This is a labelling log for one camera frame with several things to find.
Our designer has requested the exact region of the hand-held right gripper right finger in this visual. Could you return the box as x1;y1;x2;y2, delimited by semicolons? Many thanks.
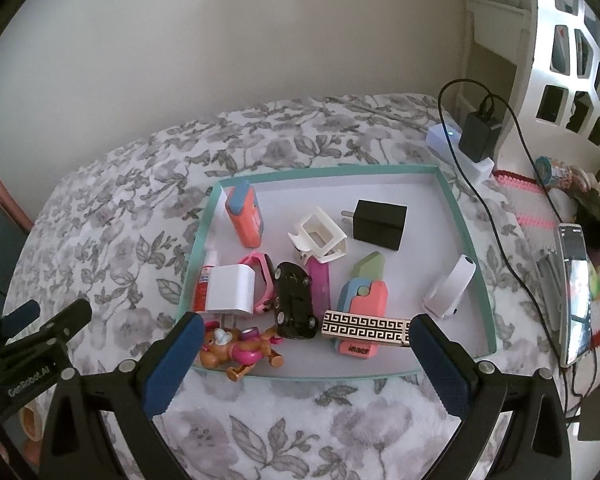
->
409;312;573;480

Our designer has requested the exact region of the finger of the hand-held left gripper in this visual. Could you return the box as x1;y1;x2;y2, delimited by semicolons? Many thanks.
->
0;299;93;361
0;300;42;356

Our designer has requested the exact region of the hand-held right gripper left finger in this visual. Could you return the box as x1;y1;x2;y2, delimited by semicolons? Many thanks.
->
39;311;207;480

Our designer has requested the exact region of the brown bear toy figure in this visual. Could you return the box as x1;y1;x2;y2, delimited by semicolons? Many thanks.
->
199;324;285;382

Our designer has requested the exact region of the white wrist band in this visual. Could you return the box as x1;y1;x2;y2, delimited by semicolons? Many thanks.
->
422;254;478;320

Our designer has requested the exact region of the black and cream patterned hair clip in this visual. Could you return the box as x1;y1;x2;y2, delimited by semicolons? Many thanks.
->
321;310;412;348

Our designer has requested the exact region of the red and white glue bottle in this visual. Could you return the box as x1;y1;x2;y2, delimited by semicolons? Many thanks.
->
192;249;221;313

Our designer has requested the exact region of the white charger plug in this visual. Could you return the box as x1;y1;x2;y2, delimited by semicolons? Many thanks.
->
210;264;256;328

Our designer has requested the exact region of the green-tipped coral blue utility knife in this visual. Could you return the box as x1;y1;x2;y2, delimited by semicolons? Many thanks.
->
327;251;388;362

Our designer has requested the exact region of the pink wrist watch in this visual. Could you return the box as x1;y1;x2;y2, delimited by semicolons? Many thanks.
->
237;251;281;316

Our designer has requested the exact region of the black toy car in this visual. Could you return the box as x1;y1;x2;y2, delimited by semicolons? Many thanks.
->
272;261;318;342

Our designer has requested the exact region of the purple lighter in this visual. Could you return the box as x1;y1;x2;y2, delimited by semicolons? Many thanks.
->
300;255;333;321

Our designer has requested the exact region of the black charger plug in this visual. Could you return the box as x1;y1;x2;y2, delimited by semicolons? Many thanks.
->
341;199;408;252

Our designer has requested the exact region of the white hair claw clip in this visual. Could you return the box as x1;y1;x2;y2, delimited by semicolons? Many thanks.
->
287;206;350;265

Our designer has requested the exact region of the coral and blue box cutter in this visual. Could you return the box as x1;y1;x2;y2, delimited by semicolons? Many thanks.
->
224;179;265;248

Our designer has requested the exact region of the teal-rimmed white tray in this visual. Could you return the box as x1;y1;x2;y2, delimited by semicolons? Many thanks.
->
179;164;498;380

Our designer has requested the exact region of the person's left hand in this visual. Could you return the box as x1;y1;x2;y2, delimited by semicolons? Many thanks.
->
19;406;45;442

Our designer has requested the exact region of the pink furniture edge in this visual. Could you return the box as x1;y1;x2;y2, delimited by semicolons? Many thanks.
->
0;170;33;233

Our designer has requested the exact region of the grey floral bedspread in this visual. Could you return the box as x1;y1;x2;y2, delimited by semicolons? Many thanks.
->
5;92;581;480

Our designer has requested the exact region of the silver phone stand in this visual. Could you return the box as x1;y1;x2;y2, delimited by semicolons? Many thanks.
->
535;247;563;333

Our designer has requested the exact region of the smartphone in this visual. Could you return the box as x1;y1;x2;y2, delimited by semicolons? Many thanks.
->
557;222;593;367

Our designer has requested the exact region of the pink striped crochet mat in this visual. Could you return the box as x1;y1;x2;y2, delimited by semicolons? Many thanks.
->
490;169;600;396

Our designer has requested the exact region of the white power strip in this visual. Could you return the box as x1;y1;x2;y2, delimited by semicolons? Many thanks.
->
426;122;496;183

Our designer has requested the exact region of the colourful patterned cup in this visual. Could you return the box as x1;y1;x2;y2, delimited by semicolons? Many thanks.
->
534;156;588;192

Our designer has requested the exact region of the black power adapter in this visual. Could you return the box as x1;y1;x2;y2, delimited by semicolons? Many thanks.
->
460;95;503;163

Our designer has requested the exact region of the white lattice furniture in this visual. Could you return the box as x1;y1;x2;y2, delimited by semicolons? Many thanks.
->
447;0;600;171

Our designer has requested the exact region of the black cable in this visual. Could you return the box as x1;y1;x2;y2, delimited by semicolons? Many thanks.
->
495;95;563;228
437;79;586;401

